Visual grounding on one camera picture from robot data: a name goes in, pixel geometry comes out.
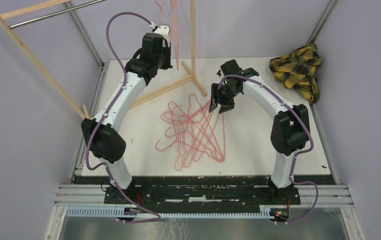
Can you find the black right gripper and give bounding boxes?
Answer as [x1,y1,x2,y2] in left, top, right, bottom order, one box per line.
[208,82,240,114]

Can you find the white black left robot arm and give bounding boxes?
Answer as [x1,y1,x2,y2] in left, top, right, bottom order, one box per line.
[81,30,172,204]

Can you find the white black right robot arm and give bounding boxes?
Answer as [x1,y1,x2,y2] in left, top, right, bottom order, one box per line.
[208,59,314,204]

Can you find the yellow plaid shirt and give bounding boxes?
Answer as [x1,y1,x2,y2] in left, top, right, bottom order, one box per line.
[268,43,322,104]

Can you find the metal rack rod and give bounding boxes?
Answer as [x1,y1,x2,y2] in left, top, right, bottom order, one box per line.
[9,0,105,29]

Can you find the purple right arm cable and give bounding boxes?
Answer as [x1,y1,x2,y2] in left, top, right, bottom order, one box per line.
[217,74,319,226]

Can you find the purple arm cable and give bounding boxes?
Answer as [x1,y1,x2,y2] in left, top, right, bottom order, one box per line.
[217,74,319,226]
[84,11,163,224]

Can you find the pink wire hanger pile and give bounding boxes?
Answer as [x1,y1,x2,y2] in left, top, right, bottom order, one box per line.
[155,93,226,172]

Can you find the pink wire hanger with hook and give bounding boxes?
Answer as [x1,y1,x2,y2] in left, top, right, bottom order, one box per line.
[155,125,189,152]

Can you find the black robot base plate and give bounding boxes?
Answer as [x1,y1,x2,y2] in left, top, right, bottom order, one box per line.
[72,175,336,215]

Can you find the white slotted cable duct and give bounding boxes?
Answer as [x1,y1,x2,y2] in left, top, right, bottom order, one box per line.
[65,206,277,220]

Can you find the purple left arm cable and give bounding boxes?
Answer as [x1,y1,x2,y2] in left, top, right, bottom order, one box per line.
[84,11,163,224]

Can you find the wooden clothes rack frame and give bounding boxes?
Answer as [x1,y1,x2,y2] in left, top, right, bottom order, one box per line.
[0,0,208,119]

